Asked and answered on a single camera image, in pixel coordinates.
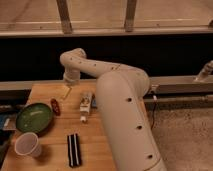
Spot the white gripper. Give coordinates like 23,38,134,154
61,71,80,100

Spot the red pepper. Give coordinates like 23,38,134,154
50,98,61,116

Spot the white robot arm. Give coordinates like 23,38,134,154
60,48,167,171

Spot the green ceramic bowl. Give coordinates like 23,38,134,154
16,103,53,133

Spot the white bottle with label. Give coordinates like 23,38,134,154
79,91,93,123

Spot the blue sponge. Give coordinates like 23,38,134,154
91,95,97,108

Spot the white plastic cup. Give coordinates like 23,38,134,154
14,132,42,157

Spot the left wooden post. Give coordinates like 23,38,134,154
56,0,72,34

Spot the wooden post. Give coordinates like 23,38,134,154
124,0,137,32
56,0,72,34

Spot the black cable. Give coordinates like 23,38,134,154
149,94,159,131

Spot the metal rail beam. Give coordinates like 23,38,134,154
0,75,213,101

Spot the right wooden post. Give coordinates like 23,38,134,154
124,0,137,32

